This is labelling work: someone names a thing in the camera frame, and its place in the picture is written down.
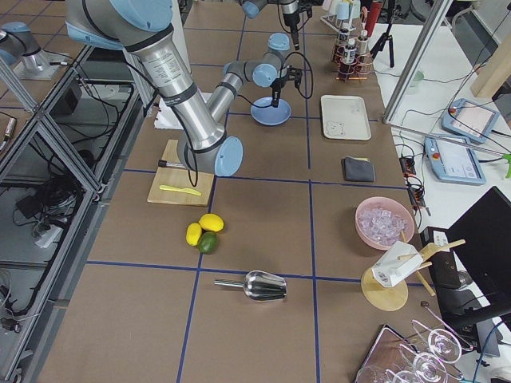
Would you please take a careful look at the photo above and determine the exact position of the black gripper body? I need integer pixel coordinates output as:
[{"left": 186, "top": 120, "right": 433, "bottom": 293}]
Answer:
[
  {"left": 271, "top": 77, "right": 286, "bottom": 98},
  {"left": 283, "top": 11, "right": 300, "bottom": 34}
]

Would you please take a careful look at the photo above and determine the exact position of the blue plate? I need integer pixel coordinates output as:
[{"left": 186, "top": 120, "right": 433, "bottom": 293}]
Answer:
[{"left": 250, "top": 97, "right": 291, "bottom": 126}]

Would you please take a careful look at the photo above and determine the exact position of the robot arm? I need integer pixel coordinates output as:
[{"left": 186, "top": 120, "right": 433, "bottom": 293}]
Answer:
[
  {"left": 241, "top": 0, "right": 300, "bottom": 50},
  {"left": 66, "top": 1, "right": 290, "bottom": 176}
]

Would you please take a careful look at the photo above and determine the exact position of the pale green cup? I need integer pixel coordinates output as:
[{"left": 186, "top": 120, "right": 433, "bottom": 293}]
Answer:
[{"left": 322, "top": 0, "right": 332, "bottom": 12}]

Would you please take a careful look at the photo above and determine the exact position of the blue cup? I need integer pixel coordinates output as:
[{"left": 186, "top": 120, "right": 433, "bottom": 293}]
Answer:
[{"left": 336, "top": 1, "right": 351, "bottom": 21}]

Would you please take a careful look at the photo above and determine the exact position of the tea bottle white cap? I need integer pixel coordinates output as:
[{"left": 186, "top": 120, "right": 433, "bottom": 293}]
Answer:
[{"left": 356, "top": 30, "right": 368, "bottom": 56}]

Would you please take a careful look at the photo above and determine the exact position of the cream bear tray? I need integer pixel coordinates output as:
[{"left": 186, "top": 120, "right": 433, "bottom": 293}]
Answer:
[{"left": 320, "top": 95, "right": 371, "bottom": 141}]

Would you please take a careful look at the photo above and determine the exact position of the red cylinder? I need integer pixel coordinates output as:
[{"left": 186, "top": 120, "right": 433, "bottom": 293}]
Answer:
[{"left": 365, "top": 0, "right": 383, "bottom": 38}]

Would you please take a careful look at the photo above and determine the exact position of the steel cylinder black cap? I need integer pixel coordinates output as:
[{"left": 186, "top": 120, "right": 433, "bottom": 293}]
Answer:
[{"left": 157, "top": 159, "right": 185, "bottom": 168}]

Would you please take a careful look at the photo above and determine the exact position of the green bowl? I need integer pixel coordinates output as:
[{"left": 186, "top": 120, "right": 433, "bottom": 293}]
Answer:
[{"left": 410, "top": 70, "right": 425, "bottom": 89}]

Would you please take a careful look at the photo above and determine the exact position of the wooden cutting board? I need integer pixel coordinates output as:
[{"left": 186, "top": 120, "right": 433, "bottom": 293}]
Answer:
[{"left": 147, "top": 139, "right": 216, "bottom": 207}]

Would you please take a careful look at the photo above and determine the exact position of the yellow lemon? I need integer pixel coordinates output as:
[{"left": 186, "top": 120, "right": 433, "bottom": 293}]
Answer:
[
  {"left": 199, "top": 213, "right": 224, "bottom": 232},
  {"left": 185, "top": 223, "right": 203, "bottom": 247}
]

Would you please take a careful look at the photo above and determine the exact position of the yellow plastic knife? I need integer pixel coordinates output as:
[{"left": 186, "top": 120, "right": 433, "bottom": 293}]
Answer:
[{"left": 159, "top": 184, "right": 202, "bottom": 196}]

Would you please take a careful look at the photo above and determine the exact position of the green lime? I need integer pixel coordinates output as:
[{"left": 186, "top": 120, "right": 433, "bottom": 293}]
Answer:
[{"left": 197, "top": 231, "right": 218, "bottom": 254}]

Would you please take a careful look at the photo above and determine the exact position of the pink bowl with ice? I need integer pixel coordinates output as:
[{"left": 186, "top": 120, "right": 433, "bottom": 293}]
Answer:
[{"left": 355, "top": 197, "right": 415, "bottom": 250}]

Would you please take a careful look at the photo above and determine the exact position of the metal scoop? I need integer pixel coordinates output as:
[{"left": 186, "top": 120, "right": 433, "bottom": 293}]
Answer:
[{"left": 214, "top": 270, "right": 287, "bottom": 302}]

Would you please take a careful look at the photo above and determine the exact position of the blue teach pendant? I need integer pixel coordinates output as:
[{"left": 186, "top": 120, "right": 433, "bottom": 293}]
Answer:
[
  {"left": 442, "top": 98, "right": 500, "bottom": 144},
  {"left": 424, "top": 135, "right": 486, "bottom": 185}
]

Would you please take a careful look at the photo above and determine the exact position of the wooden stand round base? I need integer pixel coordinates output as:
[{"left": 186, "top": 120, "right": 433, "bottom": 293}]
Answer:
[{"left": 361, "top": 239, "right": 465, "bottom": 311}]

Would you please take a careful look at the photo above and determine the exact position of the black monitor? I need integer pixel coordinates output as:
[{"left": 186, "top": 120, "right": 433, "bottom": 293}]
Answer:
[{"left": 430, "top": 187, "right": 510, "bottom": 330}]

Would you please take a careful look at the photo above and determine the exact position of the wine glass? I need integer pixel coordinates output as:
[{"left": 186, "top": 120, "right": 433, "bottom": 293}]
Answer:
[{"left": 411, "top": 319, "right": 462, "bottom": 364}]

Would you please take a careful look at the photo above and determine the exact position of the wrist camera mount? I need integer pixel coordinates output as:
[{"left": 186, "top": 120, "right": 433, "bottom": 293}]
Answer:
[{"left": 282, "top": 65, "right": 303, "bottom": 90}]

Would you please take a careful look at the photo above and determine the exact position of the white wire cup rack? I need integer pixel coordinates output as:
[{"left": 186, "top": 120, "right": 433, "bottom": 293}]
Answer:
[{"left": 320, "top": 0, "right": 362, "bottom": 31}]

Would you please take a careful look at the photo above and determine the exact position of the copper wire bottle rack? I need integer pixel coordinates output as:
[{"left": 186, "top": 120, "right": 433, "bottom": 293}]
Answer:
[{"left": 332, "top": 42, "right": 372, "bottom": 81}]

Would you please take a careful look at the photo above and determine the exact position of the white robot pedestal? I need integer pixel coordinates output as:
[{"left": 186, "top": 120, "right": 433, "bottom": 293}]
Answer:
[{"left": 155, "top": 0, "right": 192, "bottom": 130}]

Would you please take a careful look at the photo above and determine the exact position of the aluminium frame post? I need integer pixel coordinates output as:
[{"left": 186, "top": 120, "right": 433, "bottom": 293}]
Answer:
[{"left": 382, "top": 0, "right": 453, "bottom": 124}]

